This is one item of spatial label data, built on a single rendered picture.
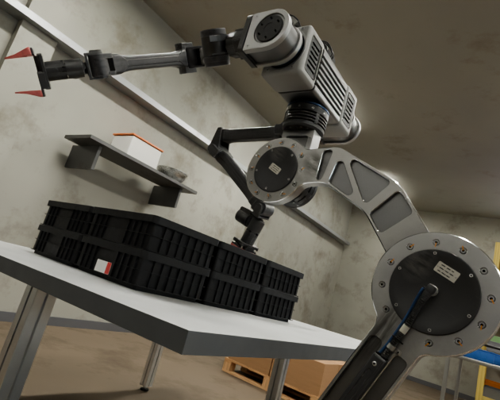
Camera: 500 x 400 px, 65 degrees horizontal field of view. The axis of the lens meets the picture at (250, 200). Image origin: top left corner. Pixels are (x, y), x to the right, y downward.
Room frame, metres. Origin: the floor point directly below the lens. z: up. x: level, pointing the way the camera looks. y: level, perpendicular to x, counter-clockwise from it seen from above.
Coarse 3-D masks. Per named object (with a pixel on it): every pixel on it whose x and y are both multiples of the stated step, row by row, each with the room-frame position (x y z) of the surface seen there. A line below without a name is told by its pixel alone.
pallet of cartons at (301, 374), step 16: (224, 368) 4.07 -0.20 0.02; (240, 368) 4.32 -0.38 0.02; (256, 368) 3.84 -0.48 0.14; (288, 368) 3.63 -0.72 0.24; (304, 368) 3.55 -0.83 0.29; (320, 368) 3.46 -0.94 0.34; (336, 368) 3.65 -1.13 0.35; (256, 384) 3.81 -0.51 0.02; (288, 384) 3.61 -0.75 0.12; (304, 384) 3.53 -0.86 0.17; (320, 384) 3.45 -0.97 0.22
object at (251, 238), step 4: (244, 232) 1.58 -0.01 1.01; (248, 232) 1.56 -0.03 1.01; (252, 232) 1.56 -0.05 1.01; (244, 236) 1.57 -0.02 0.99; (248, 236) 1.56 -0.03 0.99; (252, 236) 1.56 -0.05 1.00; (256, 236) 1.57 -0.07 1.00; (240, 240) 1.56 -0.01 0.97; (244, 240) 1.57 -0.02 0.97; (248, 240) 1.57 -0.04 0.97; (252, 240) 1.57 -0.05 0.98; (240, 244) 1.55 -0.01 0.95; (244, 244) 1.55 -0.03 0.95; (248, 244) 1.57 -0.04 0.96; (252, 244) 1.58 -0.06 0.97; (256, 248) 1.60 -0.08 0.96
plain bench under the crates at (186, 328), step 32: (0, 256) 1.12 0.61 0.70; (32, 256) 1.43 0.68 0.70; (32, 288) 1.09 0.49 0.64; (64, 288) 0.91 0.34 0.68; (96, 288) 0.94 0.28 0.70; (128, 288) 1.21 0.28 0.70; (32, 320) 1.08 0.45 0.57; (128, 320) 0.77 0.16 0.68; (160, 320) 0.72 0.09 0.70; (192, 320) 0.84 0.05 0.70; (224, 320) 1.05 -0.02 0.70; (256, 320) 1.40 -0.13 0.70; (288, 320) 2.10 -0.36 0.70; (32, 352) 1.11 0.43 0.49; (160, 352) 2.81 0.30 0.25; (192, 352) 0.70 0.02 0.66; (224, 352) 0.77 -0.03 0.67; (256, 352) 0.86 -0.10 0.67; (288, 352) 0.98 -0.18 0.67; (320, 352) 1.12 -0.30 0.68; (352, 352) 1.33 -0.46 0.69; (0, 384) 1.07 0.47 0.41
